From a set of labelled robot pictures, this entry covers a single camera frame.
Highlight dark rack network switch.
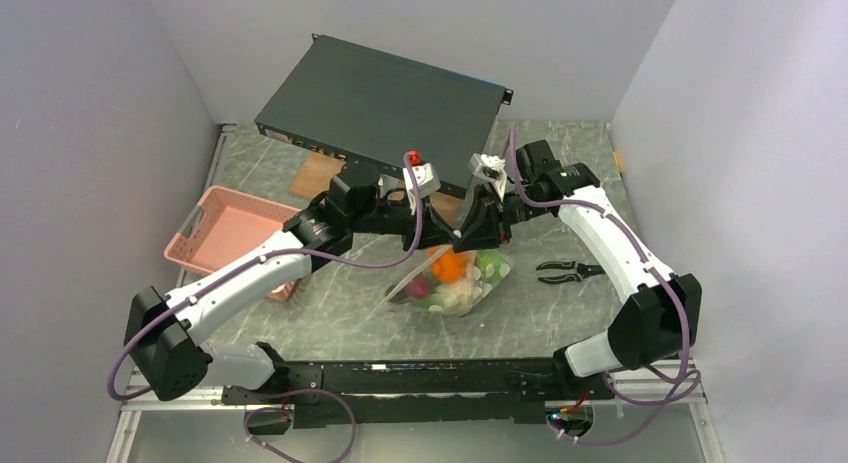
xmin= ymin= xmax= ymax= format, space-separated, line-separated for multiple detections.
xmin=254 ymin=35 xmax=514 ymax=199

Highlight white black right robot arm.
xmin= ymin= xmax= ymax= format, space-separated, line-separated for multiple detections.
xmin=454 ymin=140 xmax=702 ymax=398

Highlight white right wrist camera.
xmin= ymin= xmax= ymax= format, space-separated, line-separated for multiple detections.
xmin=468 ymin=153 xmax=508 ymax=184

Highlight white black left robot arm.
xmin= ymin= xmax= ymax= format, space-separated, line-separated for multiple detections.
xmin=107 ymin=152 xmax=455 ymax=403

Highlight black handled pliers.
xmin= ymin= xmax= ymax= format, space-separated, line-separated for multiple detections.
xmin=535 ymin=261 xmax=606 ymax=285

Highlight dark red fake fruit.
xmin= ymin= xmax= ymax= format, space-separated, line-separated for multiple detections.
xmin=403 ymin=274 xmax=432 ymax=299

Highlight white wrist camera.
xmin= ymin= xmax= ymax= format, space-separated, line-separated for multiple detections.
xmin=402 ymin=151 xmax=442 ymax=200
xmin=468 ymin=153 xmax=508 ymax=184

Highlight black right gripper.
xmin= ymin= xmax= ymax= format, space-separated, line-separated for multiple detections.
xmin=453 ymin=182 xmax=548 ymax=253

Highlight wooden board stand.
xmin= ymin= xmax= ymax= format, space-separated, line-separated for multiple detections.
xmin=288 ymin=153 xmax=461 ymax=223

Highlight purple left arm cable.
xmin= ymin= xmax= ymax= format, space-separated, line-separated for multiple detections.
xmin=107 ymin=151 xmax=425 ymax=463

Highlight clear zip top bag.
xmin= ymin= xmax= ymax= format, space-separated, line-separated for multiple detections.
xmin=381 ymin=246 xmax=513 ymax=317

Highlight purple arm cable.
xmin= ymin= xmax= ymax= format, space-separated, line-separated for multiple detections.
xmin=500 ymin=125 xmax=702 ymax=447
xmin=107 ymin=151 xmax=425 ymax=463

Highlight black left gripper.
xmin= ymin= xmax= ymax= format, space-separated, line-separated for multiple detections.
xmin=350 ymin=190 xmax=458 ymax=256

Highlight pink plastic basket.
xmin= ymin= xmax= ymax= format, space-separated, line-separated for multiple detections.
xmin=164 ymin=186 xmax=298 ymax=276

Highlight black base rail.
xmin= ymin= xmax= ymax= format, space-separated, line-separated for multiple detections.
xmin=222 ymin=357 xmax=613 ymax=429

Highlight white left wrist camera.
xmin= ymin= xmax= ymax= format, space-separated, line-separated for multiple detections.
xmin=402 ymin=151 xmax=442 ymax=200

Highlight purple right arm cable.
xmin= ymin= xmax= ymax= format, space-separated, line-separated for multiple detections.
xmin=500 ymin=125 xmax=702 ymax=447

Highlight orange fake fruit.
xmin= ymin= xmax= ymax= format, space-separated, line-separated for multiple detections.
xmin=428 ymin=246 xmax=469 ymax=283

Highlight green fake vegetable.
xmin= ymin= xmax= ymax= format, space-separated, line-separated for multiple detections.
xmin=472 ymin=249 xmax=513 ymax=286

